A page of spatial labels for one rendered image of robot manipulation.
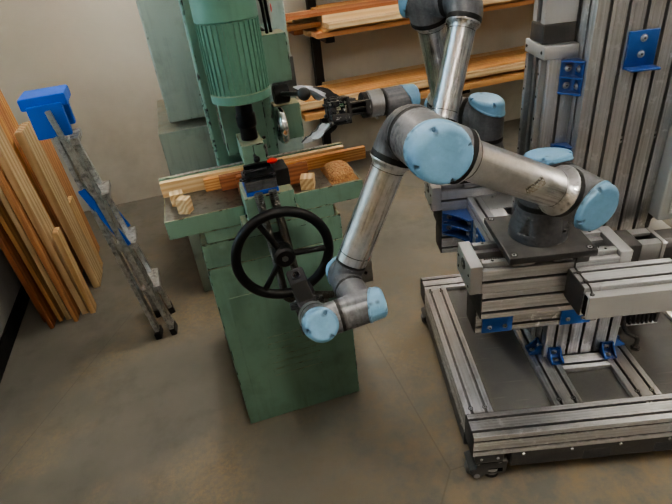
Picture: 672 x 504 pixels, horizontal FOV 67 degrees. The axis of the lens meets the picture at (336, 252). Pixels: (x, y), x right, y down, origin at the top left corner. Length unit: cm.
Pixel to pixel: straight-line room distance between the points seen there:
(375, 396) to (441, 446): 33
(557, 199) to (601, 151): 41
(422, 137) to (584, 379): 121
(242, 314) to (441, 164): 97
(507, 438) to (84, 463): 149
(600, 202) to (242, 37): 97
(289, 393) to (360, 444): 32
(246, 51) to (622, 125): 102
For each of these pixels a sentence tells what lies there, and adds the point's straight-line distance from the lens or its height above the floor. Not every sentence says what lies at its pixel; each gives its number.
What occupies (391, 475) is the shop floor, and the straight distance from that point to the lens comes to 187.
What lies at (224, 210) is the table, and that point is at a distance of 153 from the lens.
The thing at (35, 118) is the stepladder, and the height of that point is 109.
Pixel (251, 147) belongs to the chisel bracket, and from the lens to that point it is 159.
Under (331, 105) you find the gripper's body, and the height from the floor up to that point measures 116.
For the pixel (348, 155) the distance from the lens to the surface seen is 172.
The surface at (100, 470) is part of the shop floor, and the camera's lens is 217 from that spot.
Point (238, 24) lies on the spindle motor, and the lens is 149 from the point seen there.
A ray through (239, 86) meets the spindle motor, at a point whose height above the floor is 122.
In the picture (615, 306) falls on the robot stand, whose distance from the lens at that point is 145.
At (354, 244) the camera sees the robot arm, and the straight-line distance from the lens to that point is 118.
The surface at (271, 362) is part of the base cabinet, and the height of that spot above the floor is 28.
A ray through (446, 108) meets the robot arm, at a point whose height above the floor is 111.
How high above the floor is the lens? 155
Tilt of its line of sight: 32 degrees down
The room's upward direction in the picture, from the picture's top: 7 degrees counter-clockwise
